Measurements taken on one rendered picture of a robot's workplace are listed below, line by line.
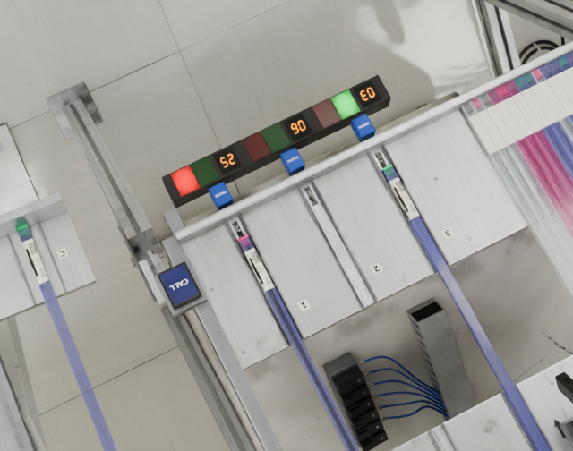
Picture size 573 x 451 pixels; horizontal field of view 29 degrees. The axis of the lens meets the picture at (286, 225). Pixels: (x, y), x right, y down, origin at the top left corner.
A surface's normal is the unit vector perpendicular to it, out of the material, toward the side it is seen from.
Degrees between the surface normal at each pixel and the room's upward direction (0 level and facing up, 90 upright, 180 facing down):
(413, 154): 42
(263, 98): 0
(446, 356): 0
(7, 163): 0
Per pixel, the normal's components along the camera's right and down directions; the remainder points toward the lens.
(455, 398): 0.32, 0.39
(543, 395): 0.02, -0.25
